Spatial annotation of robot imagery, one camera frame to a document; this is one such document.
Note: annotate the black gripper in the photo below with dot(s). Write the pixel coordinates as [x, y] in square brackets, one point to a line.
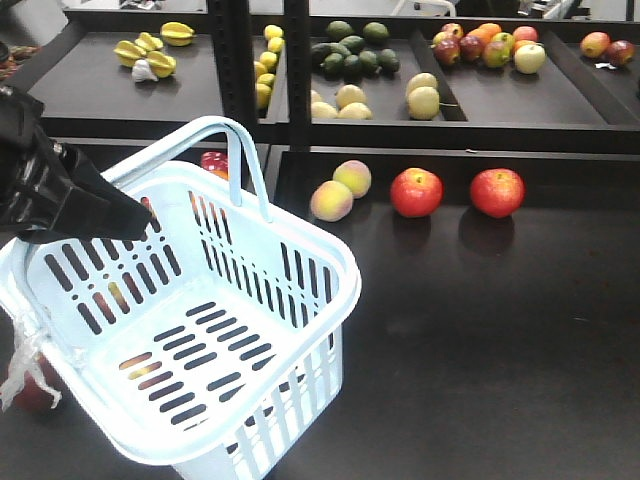
[52, 191]

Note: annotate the light blue plastic basket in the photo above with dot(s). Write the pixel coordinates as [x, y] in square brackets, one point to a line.
[213, 342]

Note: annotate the white garlic bulb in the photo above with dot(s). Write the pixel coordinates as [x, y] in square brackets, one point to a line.
[141, 72]

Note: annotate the red bell pepper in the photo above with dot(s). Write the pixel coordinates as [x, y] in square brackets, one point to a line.
[214, 161]

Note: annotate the white plastic tag strip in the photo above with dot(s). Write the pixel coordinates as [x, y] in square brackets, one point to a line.
[28, 343]

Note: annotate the dark red apple edge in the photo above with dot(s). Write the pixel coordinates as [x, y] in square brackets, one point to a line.
[34, 399]

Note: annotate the peach front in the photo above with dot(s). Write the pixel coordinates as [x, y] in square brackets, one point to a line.
[331, 201]

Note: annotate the peach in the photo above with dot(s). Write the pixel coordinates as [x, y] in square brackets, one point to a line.
[331, 201]
[355, 175]

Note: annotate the peach back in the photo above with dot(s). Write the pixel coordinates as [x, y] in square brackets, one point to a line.
[355, 175]

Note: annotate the bright red apple left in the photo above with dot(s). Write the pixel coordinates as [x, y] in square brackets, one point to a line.
[416, 193]

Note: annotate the bright red apple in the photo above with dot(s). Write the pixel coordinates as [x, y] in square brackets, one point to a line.
[416, 193]
[498, 192]

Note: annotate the bright red apple right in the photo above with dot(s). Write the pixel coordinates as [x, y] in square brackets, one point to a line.
[498, 192]

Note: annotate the black shelf post left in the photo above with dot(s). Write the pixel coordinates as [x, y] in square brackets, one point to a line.
[230, 25]

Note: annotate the black shelf post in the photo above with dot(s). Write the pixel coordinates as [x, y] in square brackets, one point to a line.
[297, 30]
[230, 25]

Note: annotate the black shelf post right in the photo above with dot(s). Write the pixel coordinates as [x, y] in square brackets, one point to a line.
[297, 30]

